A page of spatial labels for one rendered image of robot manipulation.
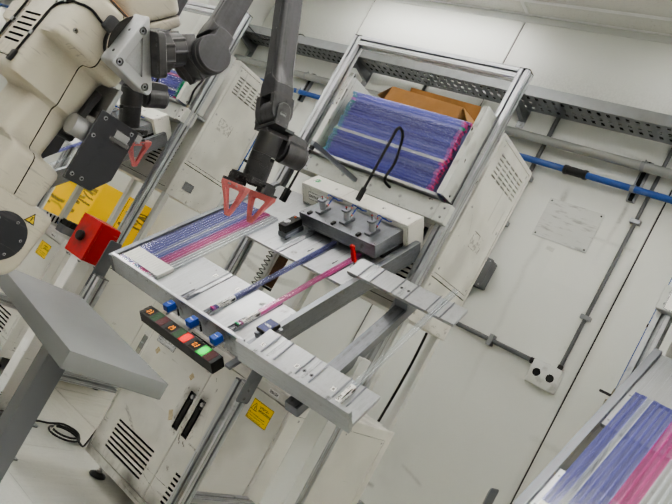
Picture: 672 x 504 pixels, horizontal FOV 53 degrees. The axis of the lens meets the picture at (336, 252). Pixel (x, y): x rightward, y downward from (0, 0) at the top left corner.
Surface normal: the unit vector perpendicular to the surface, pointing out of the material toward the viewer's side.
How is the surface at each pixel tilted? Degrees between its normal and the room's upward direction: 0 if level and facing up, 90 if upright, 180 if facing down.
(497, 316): 90
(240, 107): 90
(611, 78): 90
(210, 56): 72
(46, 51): 90
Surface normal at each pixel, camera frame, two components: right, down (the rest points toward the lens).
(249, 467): -0.51, -0.34
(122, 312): 0.71, 0.34
